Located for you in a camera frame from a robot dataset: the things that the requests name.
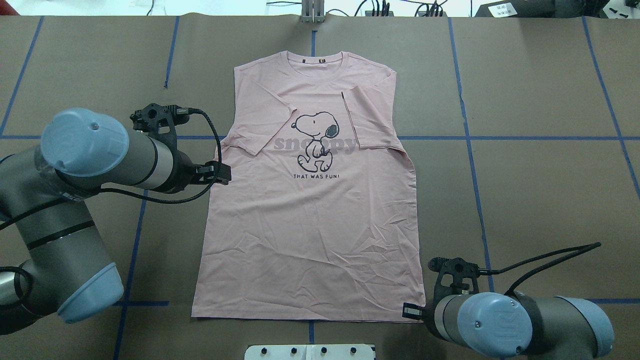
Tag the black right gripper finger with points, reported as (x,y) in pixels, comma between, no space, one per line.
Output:
(414,311)

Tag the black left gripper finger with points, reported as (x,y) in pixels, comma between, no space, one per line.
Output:
(213,172)

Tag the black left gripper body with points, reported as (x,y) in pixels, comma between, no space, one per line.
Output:
(183,169)

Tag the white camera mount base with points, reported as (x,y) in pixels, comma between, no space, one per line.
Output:
(348,351)

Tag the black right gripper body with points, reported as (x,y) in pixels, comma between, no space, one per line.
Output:
(429,310)

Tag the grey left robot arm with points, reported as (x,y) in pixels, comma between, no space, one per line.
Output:
(82,154)

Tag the pink Snoopy t-shirt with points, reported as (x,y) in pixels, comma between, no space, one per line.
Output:
(320,219)

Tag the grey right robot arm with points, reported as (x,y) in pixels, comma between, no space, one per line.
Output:
(513,324)

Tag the aluminium frame post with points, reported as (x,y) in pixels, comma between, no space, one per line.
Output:
(313,11)

